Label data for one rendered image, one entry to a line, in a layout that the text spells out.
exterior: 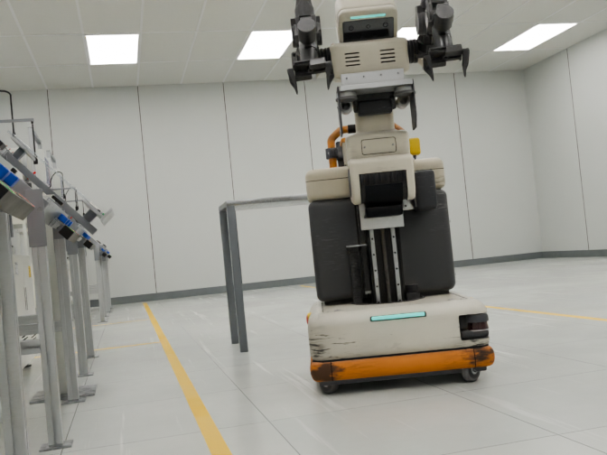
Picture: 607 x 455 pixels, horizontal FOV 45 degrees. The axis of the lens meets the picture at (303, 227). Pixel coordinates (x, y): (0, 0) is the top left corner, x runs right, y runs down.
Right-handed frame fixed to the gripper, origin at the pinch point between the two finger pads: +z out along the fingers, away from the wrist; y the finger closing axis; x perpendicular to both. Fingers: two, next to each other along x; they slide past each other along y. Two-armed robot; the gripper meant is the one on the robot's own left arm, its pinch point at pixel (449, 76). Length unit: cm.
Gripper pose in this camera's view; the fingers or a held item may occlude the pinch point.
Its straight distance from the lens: 236.2
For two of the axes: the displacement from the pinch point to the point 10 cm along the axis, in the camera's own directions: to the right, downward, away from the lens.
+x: 1.4, 4.5, 8.8
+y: 9.9, -1.1, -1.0
